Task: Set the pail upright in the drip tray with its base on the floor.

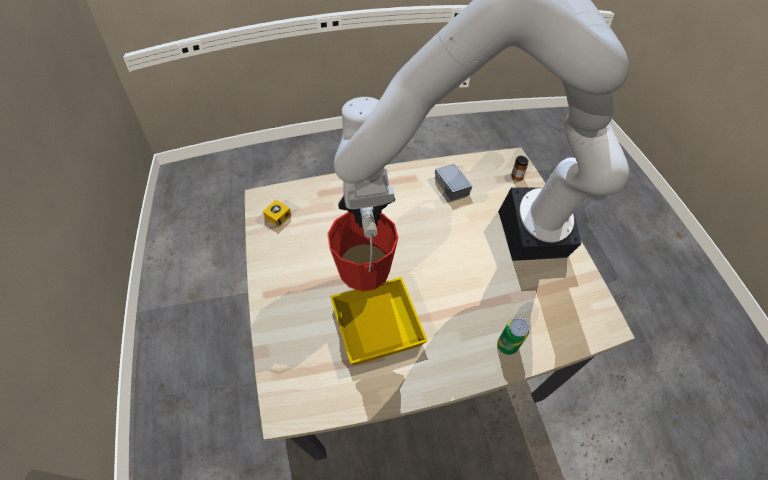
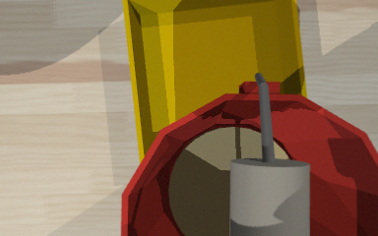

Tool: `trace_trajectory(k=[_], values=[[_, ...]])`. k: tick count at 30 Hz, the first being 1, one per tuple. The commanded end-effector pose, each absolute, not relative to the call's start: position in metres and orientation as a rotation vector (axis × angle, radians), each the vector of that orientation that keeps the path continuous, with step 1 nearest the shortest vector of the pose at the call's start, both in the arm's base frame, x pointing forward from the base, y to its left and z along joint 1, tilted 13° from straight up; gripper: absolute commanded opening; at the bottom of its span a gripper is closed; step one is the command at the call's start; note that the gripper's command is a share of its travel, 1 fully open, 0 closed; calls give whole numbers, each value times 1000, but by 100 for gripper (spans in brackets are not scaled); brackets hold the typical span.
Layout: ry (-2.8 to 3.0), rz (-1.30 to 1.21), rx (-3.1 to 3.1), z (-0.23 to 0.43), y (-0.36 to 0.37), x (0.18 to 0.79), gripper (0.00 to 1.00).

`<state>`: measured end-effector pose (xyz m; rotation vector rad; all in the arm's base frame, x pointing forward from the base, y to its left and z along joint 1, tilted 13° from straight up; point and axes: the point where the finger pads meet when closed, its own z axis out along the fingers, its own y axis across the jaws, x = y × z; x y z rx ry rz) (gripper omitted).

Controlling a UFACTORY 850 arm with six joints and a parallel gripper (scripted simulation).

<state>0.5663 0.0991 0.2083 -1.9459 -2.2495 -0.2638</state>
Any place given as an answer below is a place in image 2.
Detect yellow square tray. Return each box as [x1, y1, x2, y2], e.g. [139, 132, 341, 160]
[122, 0, 307, 163]

